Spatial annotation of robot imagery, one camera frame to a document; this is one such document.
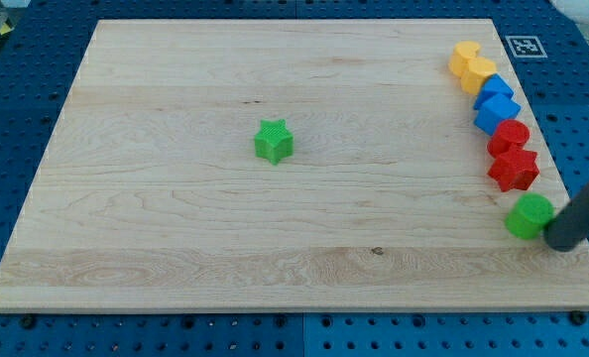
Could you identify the red cylinder block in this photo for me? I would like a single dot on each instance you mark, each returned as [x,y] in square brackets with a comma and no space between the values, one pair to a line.
[509,133]

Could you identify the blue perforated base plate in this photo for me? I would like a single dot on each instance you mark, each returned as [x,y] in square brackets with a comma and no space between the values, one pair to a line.
[38,62]

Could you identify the wooden board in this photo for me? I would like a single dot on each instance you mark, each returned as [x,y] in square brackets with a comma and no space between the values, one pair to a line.
[149,197]

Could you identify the green cylinder block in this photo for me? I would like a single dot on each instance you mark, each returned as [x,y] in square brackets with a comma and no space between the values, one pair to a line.
[529,215]

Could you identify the blue cube block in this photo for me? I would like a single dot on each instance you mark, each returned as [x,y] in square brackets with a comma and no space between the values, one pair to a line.
[495,110]

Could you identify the green star block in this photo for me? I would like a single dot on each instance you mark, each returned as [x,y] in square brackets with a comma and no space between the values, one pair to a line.
[274,141]

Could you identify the yellow heart block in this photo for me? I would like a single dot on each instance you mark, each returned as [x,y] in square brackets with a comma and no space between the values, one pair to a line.
[462,53]

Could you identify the white fiducial marker tag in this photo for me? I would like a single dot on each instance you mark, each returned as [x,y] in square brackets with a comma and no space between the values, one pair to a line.
[526,47]

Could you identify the blue triangular block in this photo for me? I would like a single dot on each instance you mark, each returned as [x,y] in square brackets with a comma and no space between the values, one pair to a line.
[494,85]

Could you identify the yellow hexagon block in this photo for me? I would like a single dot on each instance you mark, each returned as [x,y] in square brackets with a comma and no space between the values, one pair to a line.
[476,73]

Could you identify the red star block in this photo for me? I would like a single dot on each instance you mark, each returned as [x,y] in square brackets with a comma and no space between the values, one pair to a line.
[514,169]

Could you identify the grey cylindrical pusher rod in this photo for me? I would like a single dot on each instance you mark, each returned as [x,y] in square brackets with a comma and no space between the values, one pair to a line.
[571,225]

